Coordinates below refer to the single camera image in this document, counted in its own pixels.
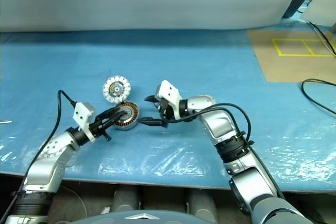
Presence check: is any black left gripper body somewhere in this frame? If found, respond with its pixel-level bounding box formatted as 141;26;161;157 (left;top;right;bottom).
88;118;112;142

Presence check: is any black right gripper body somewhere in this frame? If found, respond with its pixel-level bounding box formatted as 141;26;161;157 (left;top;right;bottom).
156;97;179;128

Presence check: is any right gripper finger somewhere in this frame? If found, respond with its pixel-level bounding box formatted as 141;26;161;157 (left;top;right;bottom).
138;118;169;128
143;94;160;103

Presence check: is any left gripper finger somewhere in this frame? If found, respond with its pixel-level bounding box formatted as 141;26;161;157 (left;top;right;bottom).
103;110;130;131
97;107;124;123

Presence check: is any silver motor stator housing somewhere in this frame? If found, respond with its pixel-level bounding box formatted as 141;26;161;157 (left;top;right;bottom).
111;101;140;132

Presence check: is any motor disc with white segments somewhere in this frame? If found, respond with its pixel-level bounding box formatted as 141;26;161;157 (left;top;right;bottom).
101;75;132;104

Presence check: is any clear plastic film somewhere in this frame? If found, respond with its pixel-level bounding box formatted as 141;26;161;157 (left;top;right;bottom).
0;129;336;180

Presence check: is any blue foam table mat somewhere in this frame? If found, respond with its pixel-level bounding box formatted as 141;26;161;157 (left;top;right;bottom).
0;14;336;190

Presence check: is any grey rounded cylinder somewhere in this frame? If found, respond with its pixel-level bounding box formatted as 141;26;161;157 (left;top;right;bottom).
186;188;220;224
112;187;140;213

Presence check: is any grey robot torso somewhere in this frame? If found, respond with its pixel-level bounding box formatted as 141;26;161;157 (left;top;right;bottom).
86;210;200;224

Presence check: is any brown cardboard sheet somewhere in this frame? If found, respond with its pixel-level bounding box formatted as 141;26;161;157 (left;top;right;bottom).
246;29;336;83

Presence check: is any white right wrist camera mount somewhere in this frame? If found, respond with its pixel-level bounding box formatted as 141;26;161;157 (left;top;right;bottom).
155;79;182;120

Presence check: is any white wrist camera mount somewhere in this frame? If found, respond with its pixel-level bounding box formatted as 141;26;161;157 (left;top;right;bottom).
72;102;97;141
155;79;182;120

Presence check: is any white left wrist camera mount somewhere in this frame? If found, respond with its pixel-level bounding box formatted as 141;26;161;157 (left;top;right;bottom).
72;102;97;141

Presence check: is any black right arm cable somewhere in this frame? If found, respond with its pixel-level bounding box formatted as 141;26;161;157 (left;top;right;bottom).
162;102;255;147

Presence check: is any black cable on table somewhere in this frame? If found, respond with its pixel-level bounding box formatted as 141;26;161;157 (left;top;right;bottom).
301;78;336;117

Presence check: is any thin grey cable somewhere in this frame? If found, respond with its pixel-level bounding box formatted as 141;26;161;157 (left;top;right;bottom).
307;20;336;54

